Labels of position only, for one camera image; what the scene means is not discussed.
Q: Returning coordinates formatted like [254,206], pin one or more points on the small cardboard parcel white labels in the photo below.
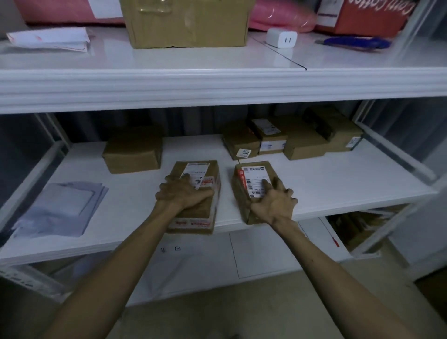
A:
[269,134]

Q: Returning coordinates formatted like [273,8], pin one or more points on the large taped cardboard box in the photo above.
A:
[188,21]

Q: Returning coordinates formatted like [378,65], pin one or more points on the person's right thumb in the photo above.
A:
[257,207]

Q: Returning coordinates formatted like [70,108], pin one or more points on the grey plastic mailer bags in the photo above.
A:
[61,209]

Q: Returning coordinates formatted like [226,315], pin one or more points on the white charger plug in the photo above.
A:
[281,37]

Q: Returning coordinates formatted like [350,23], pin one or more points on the person's left forearm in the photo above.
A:
[118,269]

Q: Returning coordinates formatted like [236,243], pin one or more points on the blue utility knife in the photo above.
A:
[356,42]

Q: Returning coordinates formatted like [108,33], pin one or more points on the white metal shelf unit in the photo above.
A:
[209,87]

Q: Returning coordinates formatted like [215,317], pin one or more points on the cardboard parcel with red-edged label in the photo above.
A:
[244,188]

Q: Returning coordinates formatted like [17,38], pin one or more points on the person's left hand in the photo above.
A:
[181,195]

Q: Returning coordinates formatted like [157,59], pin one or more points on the person's right hand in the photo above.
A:
[276,206]

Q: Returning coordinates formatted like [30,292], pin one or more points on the cardboard parcel with red tape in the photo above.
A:
[204,213]

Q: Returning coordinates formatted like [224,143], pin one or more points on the pink mailer bag white label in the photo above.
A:
[52,10]

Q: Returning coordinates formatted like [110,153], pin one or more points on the red cardboard box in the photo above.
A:
[363,17]

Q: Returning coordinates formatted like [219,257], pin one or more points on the plain brown cardboard parcel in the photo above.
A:
[132,155]

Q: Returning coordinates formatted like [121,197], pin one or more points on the cardboard parcel with yellow sticker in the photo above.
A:
[239,141]

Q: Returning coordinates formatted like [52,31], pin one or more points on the cardboard parcel with dark tape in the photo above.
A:
[335,127]

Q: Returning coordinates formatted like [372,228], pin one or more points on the open brown cardboard box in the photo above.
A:
[356,227]

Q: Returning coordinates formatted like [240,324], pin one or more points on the glossy pink plastic bag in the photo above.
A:
[279,15]

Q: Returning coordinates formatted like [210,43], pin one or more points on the person's right forearm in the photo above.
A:
[331,279]

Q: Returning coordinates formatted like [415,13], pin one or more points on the white sheet with red mark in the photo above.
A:
[324,241]

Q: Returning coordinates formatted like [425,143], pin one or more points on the person's left thumb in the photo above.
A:
[204,195]

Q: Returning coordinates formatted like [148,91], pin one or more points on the white paper sheet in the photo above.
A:
[265,251]

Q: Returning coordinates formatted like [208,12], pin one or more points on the folded white papers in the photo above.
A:
[49,39]

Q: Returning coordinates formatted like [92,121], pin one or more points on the flat brown cardboard parcel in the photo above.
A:
[303,143]

